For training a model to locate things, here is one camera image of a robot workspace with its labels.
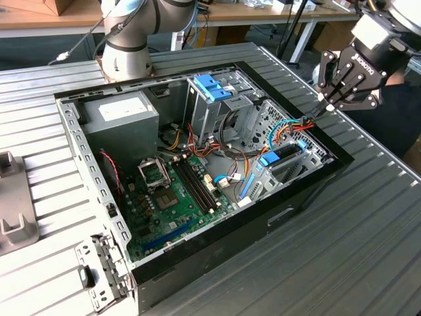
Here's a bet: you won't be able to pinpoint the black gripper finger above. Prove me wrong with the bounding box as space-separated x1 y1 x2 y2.
311 74 378 120
307 50 355 119

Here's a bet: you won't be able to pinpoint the red orange power wire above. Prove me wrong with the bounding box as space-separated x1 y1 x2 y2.
276 115 316 139

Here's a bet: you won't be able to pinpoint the blue data wire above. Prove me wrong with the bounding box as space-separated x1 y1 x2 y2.
266 118 297 151

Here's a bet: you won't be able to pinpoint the hard disk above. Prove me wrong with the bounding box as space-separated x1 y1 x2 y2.
239 140 305 201

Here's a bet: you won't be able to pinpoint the grey metal disk bay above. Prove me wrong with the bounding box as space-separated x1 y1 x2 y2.
235 140 335 205

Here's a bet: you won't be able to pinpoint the brown cardboard box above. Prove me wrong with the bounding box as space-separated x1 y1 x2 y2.
0 0 72 16
312 21 358 53

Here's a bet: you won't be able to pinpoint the person in dark shirt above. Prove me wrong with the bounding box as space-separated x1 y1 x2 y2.
310 62 421 159

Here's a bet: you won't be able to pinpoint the black tripod stand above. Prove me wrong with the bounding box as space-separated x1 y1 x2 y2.
276 0 312 68

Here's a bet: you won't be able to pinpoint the cardboard box white labels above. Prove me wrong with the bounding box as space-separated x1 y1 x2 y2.
403 144 421 169

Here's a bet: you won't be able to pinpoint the grey metal drive cage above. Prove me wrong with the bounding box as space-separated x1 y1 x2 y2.
183 70 266 147

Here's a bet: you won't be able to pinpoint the black RAM slot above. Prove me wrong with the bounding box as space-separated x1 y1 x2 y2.
180 157 218 209
172 160 211 214

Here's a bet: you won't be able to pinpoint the black PC case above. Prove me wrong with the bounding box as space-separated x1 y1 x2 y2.
53 61 355 316

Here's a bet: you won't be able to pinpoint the CPU socket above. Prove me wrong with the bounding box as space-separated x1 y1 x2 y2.
136 157 173 195

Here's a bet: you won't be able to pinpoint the green motherboard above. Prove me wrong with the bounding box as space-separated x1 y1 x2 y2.
123 154 238 263

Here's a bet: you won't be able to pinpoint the square chipset chip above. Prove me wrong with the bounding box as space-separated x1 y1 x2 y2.
155 192 181 211

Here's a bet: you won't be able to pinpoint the grey power supply unit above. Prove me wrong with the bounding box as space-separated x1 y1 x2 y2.
78 90 161 172

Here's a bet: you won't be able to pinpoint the blue expansion slot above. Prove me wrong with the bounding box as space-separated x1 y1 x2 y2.
141 219 195 253

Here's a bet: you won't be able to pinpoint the black plastic latch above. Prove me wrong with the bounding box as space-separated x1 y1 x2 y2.
77 264 96 290

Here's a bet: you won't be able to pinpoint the grey parts rack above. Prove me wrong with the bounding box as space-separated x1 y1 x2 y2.
0 150 41 257

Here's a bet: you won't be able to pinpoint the wooden desk white frame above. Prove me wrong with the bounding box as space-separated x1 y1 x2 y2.
197 0 362 63
0 6 106 39

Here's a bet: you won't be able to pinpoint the blue plastic drive rail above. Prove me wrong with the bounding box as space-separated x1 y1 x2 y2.
193 74 234 103

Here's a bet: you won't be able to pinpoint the coloured wire bundle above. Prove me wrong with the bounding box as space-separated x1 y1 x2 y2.
186 123 269 181

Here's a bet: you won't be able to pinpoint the blue wire white plug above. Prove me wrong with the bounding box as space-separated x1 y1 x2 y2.
212 174 247 189

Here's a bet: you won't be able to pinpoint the yellow orange wire pair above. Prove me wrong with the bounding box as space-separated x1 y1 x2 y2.
166 127 184 151

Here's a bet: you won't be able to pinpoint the red black fan wire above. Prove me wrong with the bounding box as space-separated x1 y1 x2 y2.
99 150 122 196

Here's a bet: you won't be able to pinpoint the grey cable white plug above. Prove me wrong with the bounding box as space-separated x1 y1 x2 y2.
47 9 116 65

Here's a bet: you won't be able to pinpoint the grey metal slot bracket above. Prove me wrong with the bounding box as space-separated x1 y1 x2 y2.
74 232 137 313

